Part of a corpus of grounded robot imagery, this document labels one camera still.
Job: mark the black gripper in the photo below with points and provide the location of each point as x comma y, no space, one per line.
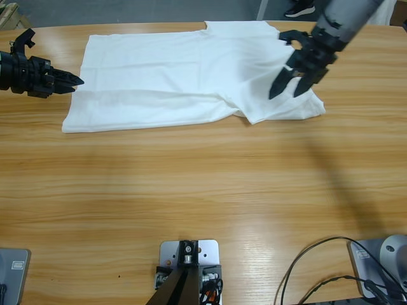
314,60
28,76

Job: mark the white t-shirt with black logo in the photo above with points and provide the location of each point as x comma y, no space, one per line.
143,79

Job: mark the black sneaker with white sole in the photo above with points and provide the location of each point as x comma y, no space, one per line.
299,11

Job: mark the white metal pole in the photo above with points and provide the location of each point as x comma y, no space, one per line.
261,9

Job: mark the wooden pallet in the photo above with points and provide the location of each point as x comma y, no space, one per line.
12,16

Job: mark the white bag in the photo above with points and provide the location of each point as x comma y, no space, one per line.
387,12

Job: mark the black clamp with silver knob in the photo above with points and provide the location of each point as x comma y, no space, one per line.
210,276
162,279

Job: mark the black gripper side bracket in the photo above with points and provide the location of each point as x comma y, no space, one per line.
23,36
292,34

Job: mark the white mount block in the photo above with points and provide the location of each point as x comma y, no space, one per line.
210,251

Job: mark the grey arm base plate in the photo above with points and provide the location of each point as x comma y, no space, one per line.
357,270
16,286

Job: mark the dark camera post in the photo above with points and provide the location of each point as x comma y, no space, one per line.
181,292

